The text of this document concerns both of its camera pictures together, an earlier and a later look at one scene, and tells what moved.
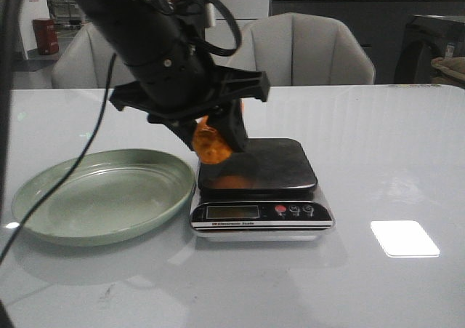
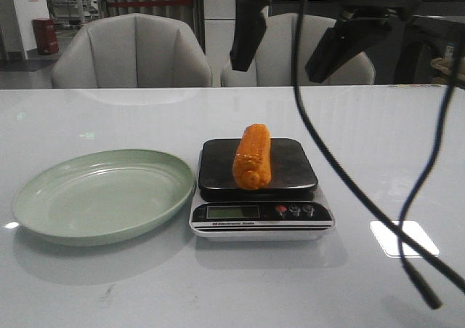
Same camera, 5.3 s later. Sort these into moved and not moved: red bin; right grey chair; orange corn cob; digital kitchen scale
Moved: orange corn cob
Not moved: right grey chair; digital kitchen scale; red bin
